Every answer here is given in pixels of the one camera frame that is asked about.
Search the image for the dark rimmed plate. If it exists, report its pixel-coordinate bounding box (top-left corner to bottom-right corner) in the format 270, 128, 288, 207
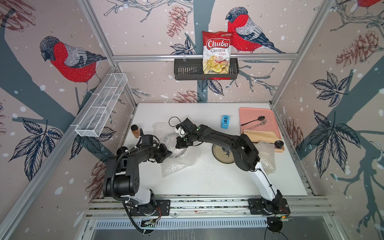
161, 132, 187, 159

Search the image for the cream dinner plate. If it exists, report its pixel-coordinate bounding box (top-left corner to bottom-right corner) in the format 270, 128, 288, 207
212, 145, 235, 164

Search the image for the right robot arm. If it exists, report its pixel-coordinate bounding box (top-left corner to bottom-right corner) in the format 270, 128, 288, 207
174, 118, 291, 216

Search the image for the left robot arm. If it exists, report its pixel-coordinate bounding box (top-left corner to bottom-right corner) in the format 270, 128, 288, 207
102, 144, 172, 216

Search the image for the orange spice jar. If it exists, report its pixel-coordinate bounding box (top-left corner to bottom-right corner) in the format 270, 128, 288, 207
131, 125, 141, 139

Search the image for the blue tape dispenser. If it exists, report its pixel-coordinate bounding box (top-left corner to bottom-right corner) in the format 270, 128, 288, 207
221, 115, 230, 129

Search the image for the pink tray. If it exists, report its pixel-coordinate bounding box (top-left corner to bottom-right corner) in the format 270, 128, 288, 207
239, 107, 281, 138

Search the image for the black spoon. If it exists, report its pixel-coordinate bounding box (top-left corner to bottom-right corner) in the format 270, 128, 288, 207
241, 115, 265, 126

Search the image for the metal fork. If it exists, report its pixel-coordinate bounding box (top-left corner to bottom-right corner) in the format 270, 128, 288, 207
248, 119, 269, 130

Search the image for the wooden cutting board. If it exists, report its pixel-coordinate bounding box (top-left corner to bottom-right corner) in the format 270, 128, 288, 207
243, 130, 285, 153

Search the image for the Chuba cassava chips bag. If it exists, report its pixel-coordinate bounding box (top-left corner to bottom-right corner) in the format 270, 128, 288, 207
203, 32, 233, 75

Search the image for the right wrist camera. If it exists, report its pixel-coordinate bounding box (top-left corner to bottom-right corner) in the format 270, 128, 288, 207
175, 126, 186, 138

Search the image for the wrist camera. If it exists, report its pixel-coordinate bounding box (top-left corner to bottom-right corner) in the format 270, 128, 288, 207
136, 129, 160, 148
175, 126, 186, 138

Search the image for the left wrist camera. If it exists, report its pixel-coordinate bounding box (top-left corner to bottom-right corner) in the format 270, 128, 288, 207
136, 129, 160, 148

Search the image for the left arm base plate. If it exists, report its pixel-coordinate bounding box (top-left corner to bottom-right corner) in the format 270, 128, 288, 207
129, 200, 171, 217

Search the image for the black wire shelf basket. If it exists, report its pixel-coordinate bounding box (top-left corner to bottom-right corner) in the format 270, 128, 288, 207
174, 58, 239, 81

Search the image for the white mesh wall basket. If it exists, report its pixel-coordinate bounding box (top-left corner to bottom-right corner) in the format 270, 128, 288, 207
75, 73, 128, 138

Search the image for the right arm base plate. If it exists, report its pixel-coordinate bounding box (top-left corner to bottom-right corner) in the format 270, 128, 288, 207
248, 198, 291, 216

